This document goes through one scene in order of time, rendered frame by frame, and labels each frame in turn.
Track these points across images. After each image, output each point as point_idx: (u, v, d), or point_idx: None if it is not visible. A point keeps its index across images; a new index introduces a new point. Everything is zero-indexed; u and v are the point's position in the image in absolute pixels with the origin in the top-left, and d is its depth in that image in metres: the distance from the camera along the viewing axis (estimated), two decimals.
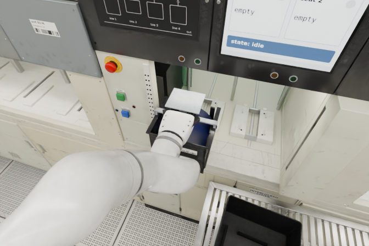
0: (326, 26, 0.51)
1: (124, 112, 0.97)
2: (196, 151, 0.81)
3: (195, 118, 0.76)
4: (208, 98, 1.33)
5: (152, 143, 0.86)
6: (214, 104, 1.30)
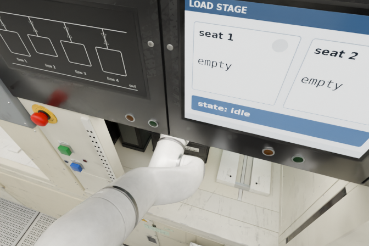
0: (360, 96, 0.28)
1: (74, 166, 0.74)
2: (198, 148, 0.82)
3: None
4: None
5: (154, 141, 0.87)
6: None
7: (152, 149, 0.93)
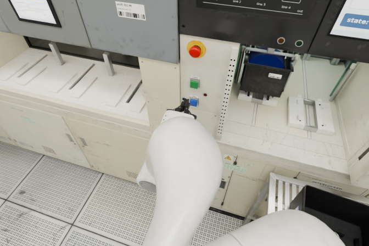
0: None
1: (194, 100, 0.95)
2: (281, 74, 1.11)
3: (191, 117, 0.76)
4: None
5: (245, 72, 1.17)
6: None
7: (240, 82, 1.22)
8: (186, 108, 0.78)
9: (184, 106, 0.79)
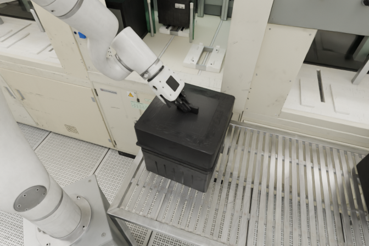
0: None
1: (80, 32, 1.09)
2: (184, 4, 1.39)
3: None
4: None
5: (158, 5, 1.44)
6: None
7: (157, 15, 1.50)
8: (180, 98, 0.82)
9: None
